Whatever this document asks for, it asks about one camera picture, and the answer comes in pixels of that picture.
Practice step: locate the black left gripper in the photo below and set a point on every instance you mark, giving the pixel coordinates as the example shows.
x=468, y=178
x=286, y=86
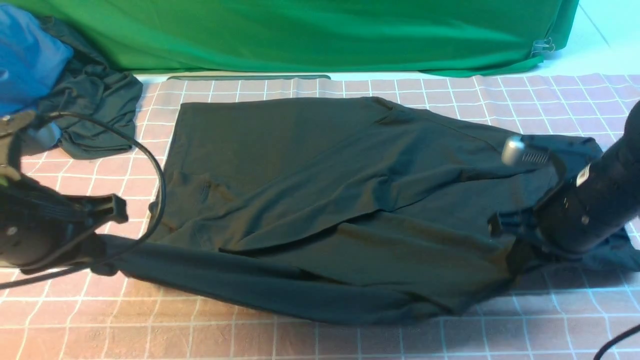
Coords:
x=67, y=230

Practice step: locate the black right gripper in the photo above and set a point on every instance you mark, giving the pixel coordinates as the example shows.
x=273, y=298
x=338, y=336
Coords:
x=523, y=225

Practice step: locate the dark gray long-sleeve shirt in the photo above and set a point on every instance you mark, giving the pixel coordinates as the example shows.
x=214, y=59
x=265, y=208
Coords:
x=350, y=211

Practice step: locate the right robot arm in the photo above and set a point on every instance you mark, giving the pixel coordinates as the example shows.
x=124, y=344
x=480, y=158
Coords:
x=583, y=208

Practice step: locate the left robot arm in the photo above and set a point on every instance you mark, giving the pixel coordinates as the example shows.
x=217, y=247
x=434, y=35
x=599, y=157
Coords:
x=19, y=201

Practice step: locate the pink checkered table mat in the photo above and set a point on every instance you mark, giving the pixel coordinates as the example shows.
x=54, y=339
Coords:
x=565, y=314

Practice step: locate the crumpled dark gray garment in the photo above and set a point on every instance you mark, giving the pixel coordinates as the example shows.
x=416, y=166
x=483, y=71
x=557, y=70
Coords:
x=90, y=86

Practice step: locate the blue cloth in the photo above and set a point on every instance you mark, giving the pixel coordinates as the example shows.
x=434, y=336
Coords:
x=31, y=60

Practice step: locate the silver binder clip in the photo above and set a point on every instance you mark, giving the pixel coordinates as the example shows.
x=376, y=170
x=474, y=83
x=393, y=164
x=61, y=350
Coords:
x=542, y=46

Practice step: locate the green backdrop cloth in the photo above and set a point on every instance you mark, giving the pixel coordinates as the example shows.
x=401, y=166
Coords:
x=454, y=38

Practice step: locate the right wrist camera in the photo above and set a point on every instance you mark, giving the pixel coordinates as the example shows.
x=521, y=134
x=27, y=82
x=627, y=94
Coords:
x=531, y=151

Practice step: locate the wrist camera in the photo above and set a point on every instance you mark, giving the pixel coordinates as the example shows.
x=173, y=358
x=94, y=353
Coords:
x=531, y=151
x=27, y=134

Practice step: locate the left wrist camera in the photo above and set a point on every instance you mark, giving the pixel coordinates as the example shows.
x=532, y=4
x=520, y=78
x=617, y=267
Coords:
x=27, y=134

